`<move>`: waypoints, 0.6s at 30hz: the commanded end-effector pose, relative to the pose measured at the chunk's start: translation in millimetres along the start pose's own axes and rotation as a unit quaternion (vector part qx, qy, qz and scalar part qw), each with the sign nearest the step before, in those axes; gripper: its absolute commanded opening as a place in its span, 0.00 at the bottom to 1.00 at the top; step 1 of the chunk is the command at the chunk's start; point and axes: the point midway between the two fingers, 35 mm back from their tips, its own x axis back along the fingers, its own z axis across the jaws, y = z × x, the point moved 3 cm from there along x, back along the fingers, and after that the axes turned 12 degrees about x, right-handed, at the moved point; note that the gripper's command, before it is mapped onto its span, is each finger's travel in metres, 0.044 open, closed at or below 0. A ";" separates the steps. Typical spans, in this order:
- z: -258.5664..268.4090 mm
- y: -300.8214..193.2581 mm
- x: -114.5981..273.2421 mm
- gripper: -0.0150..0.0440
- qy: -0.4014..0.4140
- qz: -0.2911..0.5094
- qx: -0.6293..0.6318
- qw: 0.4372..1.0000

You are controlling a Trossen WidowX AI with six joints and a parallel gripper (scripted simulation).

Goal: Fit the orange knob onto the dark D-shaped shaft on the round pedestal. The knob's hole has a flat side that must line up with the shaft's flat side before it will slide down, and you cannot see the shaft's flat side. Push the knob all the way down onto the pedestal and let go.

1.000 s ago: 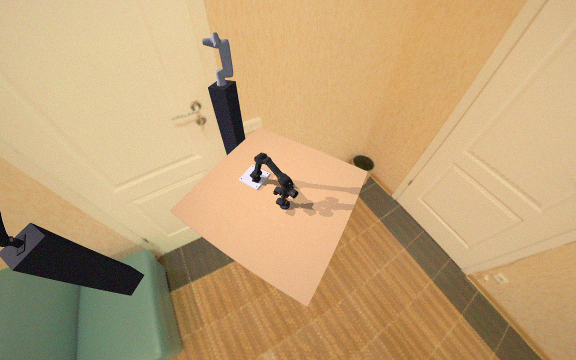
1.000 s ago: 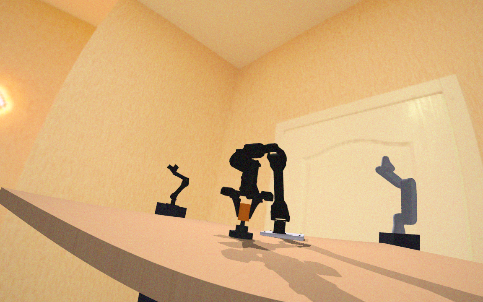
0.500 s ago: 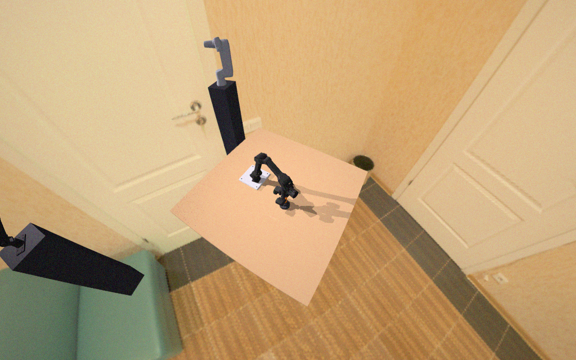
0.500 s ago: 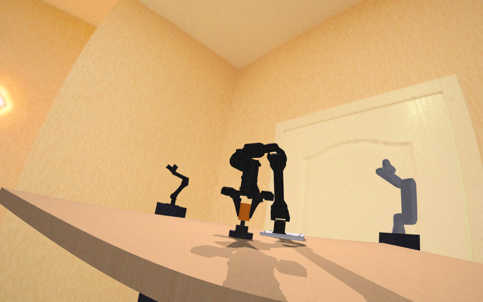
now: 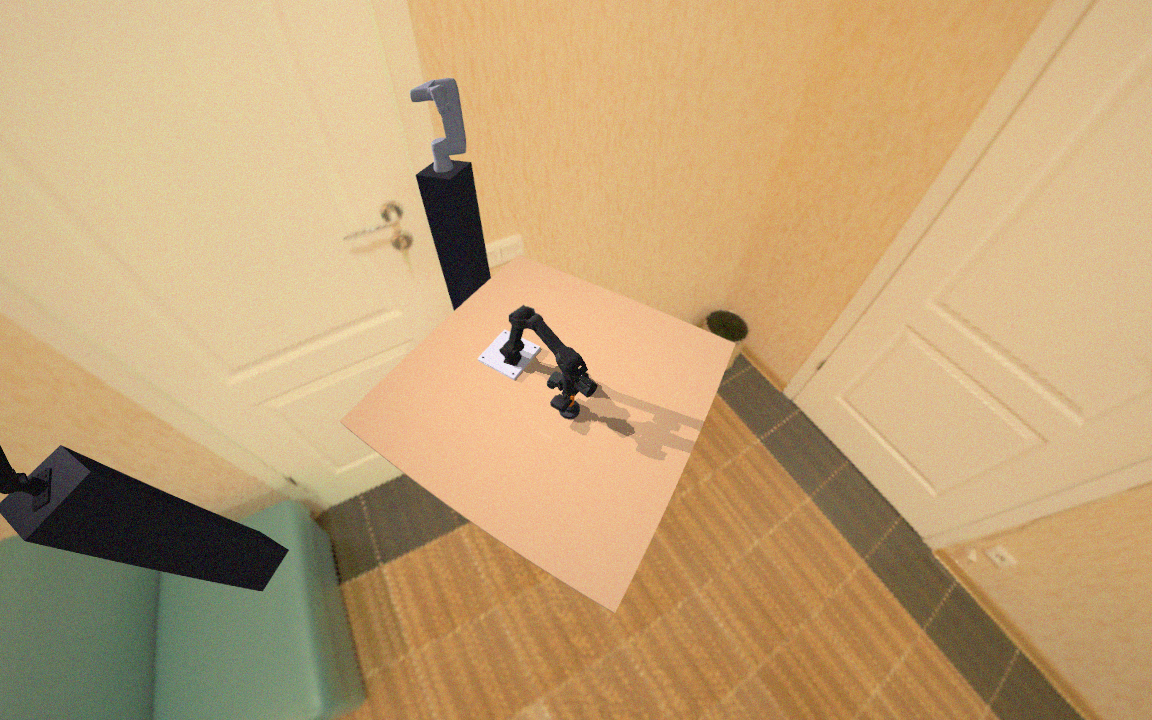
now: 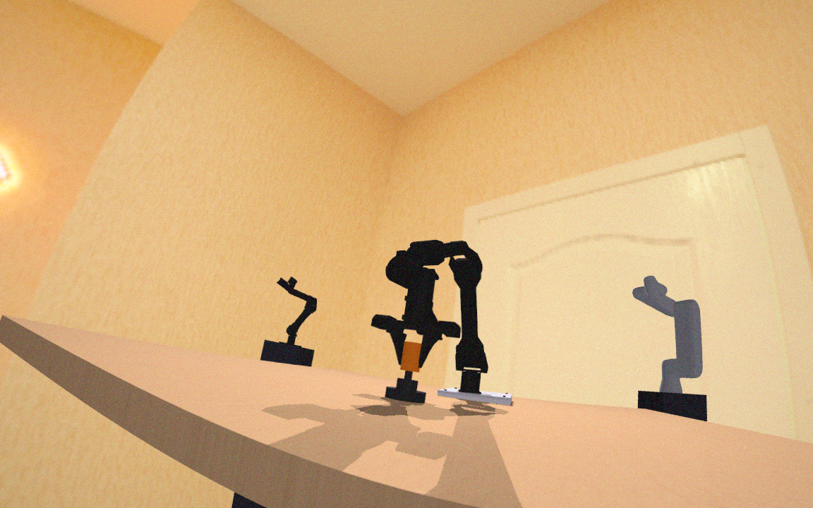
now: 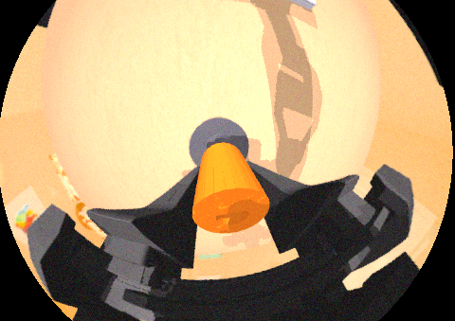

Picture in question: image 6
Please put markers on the orange tapered knob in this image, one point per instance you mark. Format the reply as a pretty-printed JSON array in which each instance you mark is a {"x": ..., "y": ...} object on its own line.
[{"x": 410, "y": 356}]

